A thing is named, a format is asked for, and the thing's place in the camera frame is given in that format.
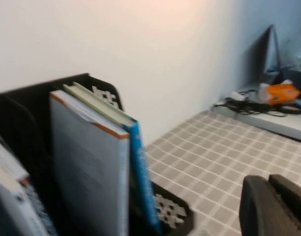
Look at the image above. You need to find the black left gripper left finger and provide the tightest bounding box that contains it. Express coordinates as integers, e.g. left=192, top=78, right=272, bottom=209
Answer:
left=239, top=175, right=301, bottom=236

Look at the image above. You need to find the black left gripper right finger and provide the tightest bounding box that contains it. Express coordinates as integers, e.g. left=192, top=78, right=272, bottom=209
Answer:
left=269, top=174, right=301, bottom=217

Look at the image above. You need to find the dark robot cover book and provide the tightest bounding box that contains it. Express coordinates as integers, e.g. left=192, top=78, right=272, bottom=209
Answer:
left=0, top=134, right=59, bottom=236

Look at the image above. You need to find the blue spine hardcover book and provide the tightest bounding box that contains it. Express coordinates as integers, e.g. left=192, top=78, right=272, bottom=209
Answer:
left=63, top=82, right=163, bottom=236

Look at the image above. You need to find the white book with orange stripe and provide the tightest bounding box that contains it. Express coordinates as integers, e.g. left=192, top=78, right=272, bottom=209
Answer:
left=49, top=89, right=131, bottom=236

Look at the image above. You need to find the black plastic book stand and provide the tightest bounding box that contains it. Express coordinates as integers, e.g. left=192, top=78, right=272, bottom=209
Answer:
left=0, top=72, right=195, bottom=236

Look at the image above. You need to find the grey side table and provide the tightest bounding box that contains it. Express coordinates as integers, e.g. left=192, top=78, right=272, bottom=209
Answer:
left=211, top=83, right=301, bottom=145

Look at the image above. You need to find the grey checked tablecloth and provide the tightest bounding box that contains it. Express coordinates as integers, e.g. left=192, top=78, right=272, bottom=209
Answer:
left=144, top=110, right=301, bottom=236

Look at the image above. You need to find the orange tissue pack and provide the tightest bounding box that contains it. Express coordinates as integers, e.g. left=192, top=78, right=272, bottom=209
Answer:
left=259, top=80, right=301, bottom=107

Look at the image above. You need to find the white power adapter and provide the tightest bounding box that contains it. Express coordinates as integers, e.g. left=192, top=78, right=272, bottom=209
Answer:
left=229, top=91, right=248, bottom=101

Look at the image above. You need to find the dark box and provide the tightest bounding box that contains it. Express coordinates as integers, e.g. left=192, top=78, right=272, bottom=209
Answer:
left=279, top=65, right=301, bottom=99

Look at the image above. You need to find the dark leaning panel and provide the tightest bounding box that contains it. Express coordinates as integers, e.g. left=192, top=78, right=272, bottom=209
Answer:
left=259, top=24, right=282, bottom=74

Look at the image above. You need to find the black cable bundle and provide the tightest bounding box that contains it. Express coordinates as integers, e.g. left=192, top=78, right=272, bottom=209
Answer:
left=214, top=89, right=301, bottom=117

